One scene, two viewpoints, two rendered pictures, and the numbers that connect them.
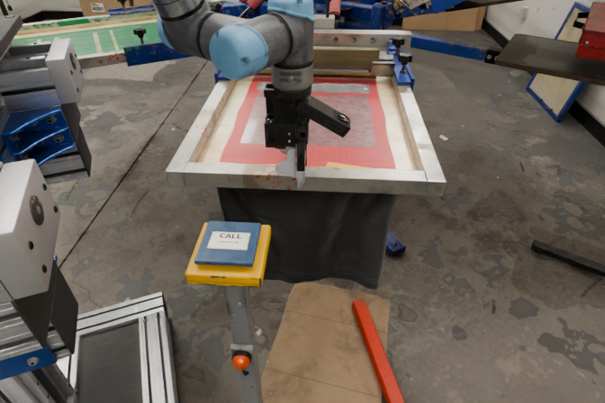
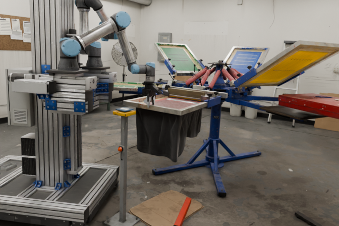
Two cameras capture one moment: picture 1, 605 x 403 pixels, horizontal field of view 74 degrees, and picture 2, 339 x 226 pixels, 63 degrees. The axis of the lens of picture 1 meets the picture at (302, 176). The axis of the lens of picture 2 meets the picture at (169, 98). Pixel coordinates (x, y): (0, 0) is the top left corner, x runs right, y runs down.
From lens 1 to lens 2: 168 cm
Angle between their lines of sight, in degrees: 36
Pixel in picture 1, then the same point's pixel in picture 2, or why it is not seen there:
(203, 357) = not seen: hidden behind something
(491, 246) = (273, 208)
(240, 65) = (133, 70)
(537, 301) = not seen: outside the picture
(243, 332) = (122, 140)
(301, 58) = (149, 74)
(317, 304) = (173, 196)
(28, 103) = (103, 81)
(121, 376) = (94, 177)
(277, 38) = (142, 67)
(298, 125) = (149, 90)
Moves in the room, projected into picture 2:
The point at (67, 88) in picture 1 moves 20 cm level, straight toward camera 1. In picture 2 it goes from (111, 79) to (107, 81)
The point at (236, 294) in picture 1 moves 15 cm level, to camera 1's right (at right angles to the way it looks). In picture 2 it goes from (122, 124) to (138, 127)
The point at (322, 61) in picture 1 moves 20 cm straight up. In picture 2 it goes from (187, 94) to (188, 74)
